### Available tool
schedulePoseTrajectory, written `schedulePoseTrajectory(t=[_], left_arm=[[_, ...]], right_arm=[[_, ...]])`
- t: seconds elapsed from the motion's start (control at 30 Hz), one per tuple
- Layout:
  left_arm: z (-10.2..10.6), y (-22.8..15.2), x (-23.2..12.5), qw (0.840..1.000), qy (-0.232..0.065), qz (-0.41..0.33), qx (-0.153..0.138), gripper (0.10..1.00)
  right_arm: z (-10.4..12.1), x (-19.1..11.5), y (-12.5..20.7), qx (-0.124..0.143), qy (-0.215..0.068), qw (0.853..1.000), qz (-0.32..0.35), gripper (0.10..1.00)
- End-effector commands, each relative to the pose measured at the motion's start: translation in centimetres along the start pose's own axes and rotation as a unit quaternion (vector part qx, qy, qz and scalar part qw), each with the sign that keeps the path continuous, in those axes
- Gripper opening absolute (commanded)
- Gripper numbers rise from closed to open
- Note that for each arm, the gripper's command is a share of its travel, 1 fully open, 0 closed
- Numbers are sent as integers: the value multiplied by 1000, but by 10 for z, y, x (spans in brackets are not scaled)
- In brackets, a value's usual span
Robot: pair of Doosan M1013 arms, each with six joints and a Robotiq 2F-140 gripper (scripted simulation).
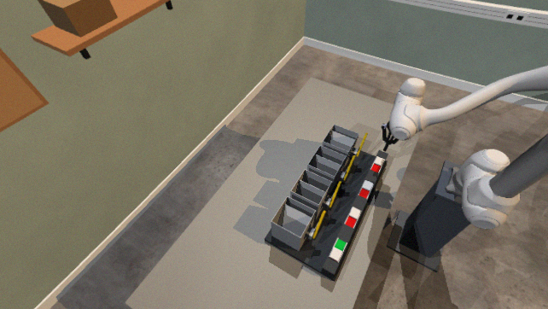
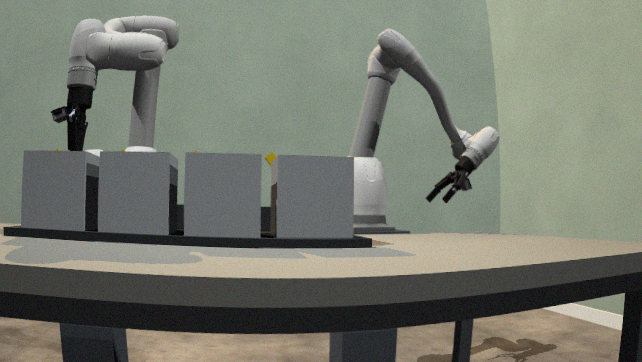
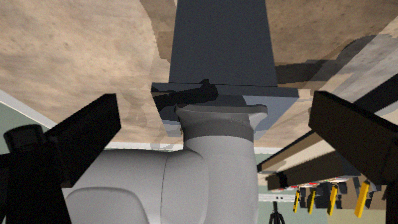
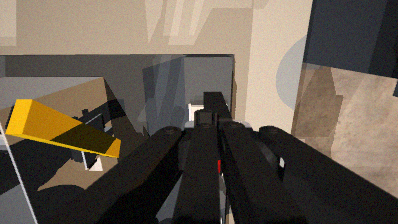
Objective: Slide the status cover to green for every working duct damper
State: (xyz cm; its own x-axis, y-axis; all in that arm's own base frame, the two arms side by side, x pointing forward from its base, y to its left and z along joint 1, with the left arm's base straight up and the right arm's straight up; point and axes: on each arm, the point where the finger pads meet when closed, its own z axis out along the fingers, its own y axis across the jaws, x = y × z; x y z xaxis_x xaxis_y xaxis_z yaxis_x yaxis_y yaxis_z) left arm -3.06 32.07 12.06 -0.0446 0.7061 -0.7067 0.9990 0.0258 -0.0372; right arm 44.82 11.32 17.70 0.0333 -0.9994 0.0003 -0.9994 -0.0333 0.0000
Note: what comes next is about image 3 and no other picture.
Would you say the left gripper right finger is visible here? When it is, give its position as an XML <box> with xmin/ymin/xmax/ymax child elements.
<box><xmin>308</xmin><ymin>91</ymin><xmax>398</xmax><ymax>224</ymax></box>

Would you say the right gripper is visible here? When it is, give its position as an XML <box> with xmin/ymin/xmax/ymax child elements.
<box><xmin>269</xmin><ymin>201</ymin><xmax>285</xmax><ymax>224</ymax></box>

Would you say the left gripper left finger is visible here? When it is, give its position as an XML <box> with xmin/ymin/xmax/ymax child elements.
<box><xmin>0</xmin><ymin>93</ymin><xmax>122</xmax><ymax>224</ymax></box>

